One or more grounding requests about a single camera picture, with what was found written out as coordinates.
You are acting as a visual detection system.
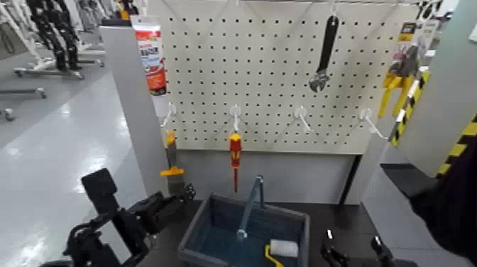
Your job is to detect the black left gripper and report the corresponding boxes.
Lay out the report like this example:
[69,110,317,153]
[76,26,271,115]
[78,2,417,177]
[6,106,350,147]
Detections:
[124,182,197,240]

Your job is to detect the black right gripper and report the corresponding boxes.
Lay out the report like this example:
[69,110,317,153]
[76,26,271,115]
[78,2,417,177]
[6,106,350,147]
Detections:
[321,229,419,267]

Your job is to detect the grey blue plastic crate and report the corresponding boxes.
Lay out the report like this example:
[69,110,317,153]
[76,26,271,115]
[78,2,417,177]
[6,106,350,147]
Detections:
[177,192,311,267]

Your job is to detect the grey metal crate handle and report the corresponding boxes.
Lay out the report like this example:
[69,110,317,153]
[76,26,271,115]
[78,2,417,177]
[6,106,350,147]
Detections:
[236,175,265,241]

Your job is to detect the red yellow screwdriver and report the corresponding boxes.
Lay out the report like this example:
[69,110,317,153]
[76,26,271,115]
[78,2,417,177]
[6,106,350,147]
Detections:
[229,133,243,194]

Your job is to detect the grey panel below pegboard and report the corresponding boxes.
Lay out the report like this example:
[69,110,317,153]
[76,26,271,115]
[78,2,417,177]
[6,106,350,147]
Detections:
[176,148,357,205]

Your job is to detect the large black blurred object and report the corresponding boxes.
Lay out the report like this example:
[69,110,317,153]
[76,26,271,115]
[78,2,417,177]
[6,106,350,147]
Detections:
[409,138,477,263]

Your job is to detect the white pegboard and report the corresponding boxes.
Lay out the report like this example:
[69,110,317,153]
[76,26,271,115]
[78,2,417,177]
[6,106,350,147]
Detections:
[148,0,420,156]

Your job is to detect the red white sealant tube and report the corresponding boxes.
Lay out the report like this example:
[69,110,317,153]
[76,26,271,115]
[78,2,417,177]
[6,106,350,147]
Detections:
[130,14,168,97]

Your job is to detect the grey board with hazard tape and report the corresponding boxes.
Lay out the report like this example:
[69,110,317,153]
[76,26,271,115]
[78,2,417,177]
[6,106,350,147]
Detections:
[388,0,477,178]

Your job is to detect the grey wheeled stand base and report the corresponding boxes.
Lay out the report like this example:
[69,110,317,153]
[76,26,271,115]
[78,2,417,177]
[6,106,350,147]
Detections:
[0,87,48,100]
[13,58,106,81]

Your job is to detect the yellow black background object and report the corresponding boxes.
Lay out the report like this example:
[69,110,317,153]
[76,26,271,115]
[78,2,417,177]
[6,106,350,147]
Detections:
[114,0,140,22]

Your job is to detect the black humanoid robot on stand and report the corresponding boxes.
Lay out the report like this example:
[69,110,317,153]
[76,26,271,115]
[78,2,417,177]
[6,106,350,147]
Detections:
[25,0,84,72]

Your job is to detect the packaged tool with black print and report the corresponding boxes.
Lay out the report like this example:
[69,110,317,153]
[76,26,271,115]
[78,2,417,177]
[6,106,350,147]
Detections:
[415,0,445,60]

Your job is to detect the white humanoid robot on stand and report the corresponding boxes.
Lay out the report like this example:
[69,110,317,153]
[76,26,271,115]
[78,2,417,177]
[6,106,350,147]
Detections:
[0,0,48,72]

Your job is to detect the white paint roller yellow handle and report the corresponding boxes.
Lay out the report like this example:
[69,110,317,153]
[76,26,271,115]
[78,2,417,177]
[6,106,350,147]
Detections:
[264,239,300,267]

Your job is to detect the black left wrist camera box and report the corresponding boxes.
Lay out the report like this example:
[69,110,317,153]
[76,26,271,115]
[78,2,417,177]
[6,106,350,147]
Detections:
[81,168,121,218]

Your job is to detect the grey frame post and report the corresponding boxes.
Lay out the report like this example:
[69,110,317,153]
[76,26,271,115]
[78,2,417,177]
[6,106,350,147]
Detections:
[99,25,170,195]

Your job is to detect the yellow handled pliers in package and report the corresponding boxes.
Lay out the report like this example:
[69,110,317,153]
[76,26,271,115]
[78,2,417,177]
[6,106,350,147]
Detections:
[377,21,422,119]

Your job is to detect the black handled adjustable wrench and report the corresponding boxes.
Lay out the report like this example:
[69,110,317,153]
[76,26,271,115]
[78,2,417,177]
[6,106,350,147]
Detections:
[307,14,340,94]

